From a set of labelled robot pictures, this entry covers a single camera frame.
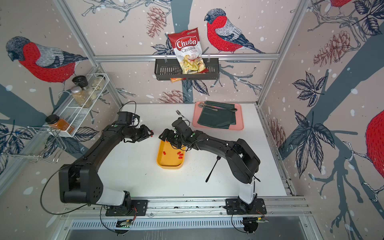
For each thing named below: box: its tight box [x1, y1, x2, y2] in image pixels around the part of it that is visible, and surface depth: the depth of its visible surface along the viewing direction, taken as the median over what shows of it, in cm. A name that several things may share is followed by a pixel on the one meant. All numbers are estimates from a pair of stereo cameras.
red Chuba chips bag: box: [168, 27, 209, 74], surface depth 86 cm
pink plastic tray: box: [192, 101, 244, 131], surface depth 113 cm
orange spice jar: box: [45, 114, 75, 135], surface depth 62 cm
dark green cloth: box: [197, 101, 236, 129], surface depth 116 cm
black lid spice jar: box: [72, 75, 89, 88], surface depth 75 cm
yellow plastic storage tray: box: [157, 140, 186, 170], surface depth 94 cm
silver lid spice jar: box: [70, 86, 93, 108], surface depth 74 cm
